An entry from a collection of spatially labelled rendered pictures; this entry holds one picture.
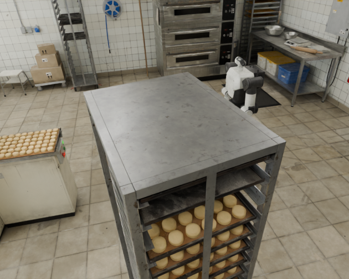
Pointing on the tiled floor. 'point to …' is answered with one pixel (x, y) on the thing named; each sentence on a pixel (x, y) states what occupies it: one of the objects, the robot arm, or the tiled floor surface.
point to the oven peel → (143, 37)
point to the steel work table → (278, 41)
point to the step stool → (14, 78)
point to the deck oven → (194, 36)
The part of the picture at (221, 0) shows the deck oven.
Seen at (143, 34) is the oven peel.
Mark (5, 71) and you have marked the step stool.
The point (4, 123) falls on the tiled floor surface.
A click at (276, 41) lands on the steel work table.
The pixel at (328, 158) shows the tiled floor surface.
